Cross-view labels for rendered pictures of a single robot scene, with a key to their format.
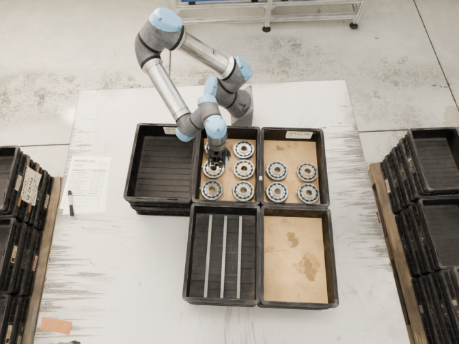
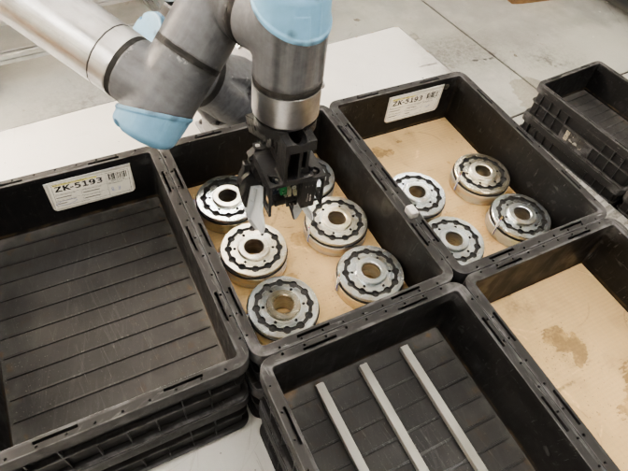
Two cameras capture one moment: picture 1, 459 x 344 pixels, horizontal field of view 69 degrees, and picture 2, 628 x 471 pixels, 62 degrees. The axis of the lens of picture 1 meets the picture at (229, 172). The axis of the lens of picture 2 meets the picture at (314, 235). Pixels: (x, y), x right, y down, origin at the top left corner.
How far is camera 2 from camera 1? 0.88 m
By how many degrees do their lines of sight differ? 23
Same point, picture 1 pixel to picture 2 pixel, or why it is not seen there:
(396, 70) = not seen: hidden behind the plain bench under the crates
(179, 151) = (123, 248)
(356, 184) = not seen: hidden behind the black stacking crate
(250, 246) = (482, 418)
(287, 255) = (589, 392)
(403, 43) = (398, 18)
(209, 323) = not seen: outside the picture
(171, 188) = (148, 362)
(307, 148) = (439, 134)
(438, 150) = (590, 110)
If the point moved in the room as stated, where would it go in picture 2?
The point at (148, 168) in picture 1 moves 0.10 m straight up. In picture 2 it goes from (35, 332) to (8, 293)
